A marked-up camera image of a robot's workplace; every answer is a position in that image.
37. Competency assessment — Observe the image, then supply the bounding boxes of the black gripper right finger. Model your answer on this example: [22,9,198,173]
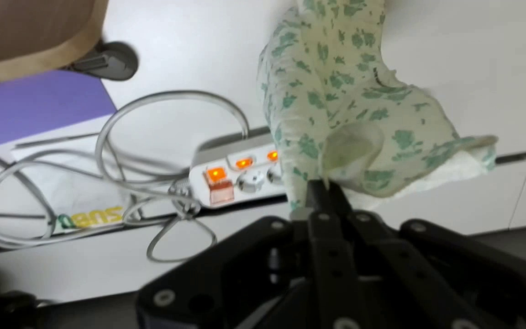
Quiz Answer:
[329,184,490,329]

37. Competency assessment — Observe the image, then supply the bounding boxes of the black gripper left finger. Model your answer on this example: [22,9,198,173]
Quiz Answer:
[293,181,366,329]

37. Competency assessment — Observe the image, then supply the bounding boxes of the dark wooden board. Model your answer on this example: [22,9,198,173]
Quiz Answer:
[0,0,110,82]

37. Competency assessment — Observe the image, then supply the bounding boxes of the green floral white cloth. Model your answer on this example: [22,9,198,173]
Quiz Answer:
[260,0,497,208]

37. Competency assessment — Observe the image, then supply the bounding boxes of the purple paper sheet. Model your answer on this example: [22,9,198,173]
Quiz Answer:
[0,71,115,144]

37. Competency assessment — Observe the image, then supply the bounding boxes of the white power strip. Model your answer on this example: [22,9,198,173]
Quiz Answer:
[188,126,285,208]

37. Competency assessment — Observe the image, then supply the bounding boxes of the white cable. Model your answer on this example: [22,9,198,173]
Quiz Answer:
[0,89,252,265]

